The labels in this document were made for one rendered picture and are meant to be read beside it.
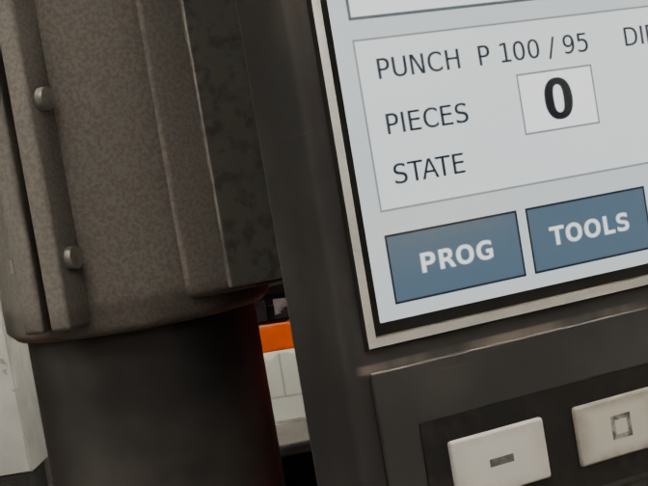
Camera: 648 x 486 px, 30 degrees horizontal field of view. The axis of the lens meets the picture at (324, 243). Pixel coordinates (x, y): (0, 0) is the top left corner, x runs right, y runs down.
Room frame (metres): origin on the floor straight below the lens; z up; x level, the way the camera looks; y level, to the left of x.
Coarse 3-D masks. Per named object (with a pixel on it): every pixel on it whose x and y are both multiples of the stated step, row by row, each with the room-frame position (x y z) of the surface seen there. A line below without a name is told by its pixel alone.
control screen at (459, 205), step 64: (384, 0) 0.40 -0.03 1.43; (448, 0) 0.41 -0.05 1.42; (512, 0) 0.42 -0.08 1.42; (576, 0) 0.43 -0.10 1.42; (640, 0) 0.44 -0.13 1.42; (384, 64) 0.40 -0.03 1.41; (448, 64) 0.41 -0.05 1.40; (512, 64) 0.42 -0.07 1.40; (576, 64) 0.43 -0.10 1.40; (640, 64) 0.44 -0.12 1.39; (384, 128) 0.40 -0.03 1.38; (448, 128) 0.41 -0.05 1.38; (512, 128) 0.42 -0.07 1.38; (576, 128) 0.43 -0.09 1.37; (640, 128) 0.44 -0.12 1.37; (384, 192) 0.40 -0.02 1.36; (448, 192) 0.41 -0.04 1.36; (512, 192) 0.42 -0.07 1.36; (576, 192) 0.43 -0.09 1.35; (640, 192) 0.44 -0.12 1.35; (384, 256) 0.39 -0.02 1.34; (448, 256) 0.40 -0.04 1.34; (512, 256) 0.41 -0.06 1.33; (576, 256) 0.42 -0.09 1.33; (640, 256) 0.44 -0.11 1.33; (384, 320) 0.39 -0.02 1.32
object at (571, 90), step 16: (528, 80) 0.42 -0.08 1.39; (544, 80) 0.42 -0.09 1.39; (560, 80) 0.43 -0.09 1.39; (576, 80) 0.43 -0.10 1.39; (592, 80) 0.43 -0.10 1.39; (528, 96) 0.42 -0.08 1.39; (544, 96) 0.42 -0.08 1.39; (560, 96) 0.43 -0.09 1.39; (576, 96) 0.43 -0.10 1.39; (592, 96) 0.43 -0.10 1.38; (528, 112) 0.42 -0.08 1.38; (544, 112) 0.42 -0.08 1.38; (560, 112) 0.42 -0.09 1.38; (576, 112) 0.43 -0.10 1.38; (592, 112) 0.43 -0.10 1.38; (528, 128) 0.42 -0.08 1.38; (544, 128) 0.42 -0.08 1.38; (560, 128) 0.42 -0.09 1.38
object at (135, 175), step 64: (0, 0) 0.46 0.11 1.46; (64, 0) 0.47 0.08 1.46; (128, 0) 0.48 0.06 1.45; (0, 64) 0.47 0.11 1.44; (64, 64) 0.47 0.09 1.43; (128, 64) 0.48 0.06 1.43; (0, 128) 0.47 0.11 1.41; (64, 128) 0.47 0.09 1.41; (128, 128) 0.48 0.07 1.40; (192, 128) 0.48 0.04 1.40; (0, 192) 0.47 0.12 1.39; (64, 192) 0.47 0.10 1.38; (128, 192) 0.47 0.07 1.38; (192, 192) 0.48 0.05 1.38; (0, 256) 0.50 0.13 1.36; (64, 256) 0.46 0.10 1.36; (128, 256) 0.47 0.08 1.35; (192, 256) 0.48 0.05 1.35; (64, 320) 0.46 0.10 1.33; (128, 320) 0.47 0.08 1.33; (192, 320) 0.49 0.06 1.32; (256, 320) 0.53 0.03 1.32; (64, 384) 0.49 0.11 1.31; (128, 384) 0.48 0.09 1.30; (192, 384) 0.49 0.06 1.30; (256, 384) 0.51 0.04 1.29; (64, 448) 0.50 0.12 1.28; (128, 448) 0.48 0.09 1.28; (192, 448) 0.48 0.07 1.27; (256, 448) 0.50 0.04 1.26
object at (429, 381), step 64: (192, 0) 0.49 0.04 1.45; (256, 0) 0.41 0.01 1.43; (320, 0) 0.39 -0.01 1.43; (192, 64) 0.48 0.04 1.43; (256, 64) 0.42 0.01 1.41; (320, 64) 0.39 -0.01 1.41; (256, 128) 0.49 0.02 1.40; (320, 128) 0.39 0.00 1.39; (256, 192) 0.49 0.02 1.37; (320, 192) 0.39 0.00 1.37; (256, 256) 0.49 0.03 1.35; (320, 256) 0.39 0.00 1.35; (320, 320) 0.40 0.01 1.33; (448, 320) 0.40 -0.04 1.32; (512, 320) 0.41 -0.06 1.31; (576, 320) 0.42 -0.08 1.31; (640, 320) 0.43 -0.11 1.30; (320, 384) 0.41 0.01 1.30; (384, 384) 0.39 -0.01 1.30; (448, 384) 0.40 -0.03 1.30; (512, 384) 0.41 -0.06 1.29; (576, 384) 0.42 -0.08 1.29; (640, 384) 0.43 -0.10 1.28; (320, 448) 0.42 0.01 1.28; (384, 448) 0.39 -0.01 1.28; (448, 448) 0.39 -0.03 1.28; (512, 448) 0.40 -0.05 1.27; (576, 448) 0.42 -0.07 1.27; (640, 448) 0.42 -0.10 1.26
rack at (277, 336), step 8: (280, 320) 3.32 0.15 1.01; (288, 320) 2.90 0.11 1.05; (264, 328) 2.87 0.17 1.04; (272, 328) 2.87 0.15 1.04; (280, 328) 2.87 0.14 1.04; (288, 328) 2.87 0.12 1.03; (264, 336) 2.87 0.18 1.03; (272, 336) 2.87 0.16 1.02; (280, 336) 2.87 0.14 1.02; (288, 336) 2.87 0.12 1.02; (264, 344) 2.87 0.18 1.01; (272, 344) 2.87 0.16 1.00; (280, 344) 2.87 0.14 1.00; (288, 344) 2.87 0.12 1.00; (264, 352) 2.87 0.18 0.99
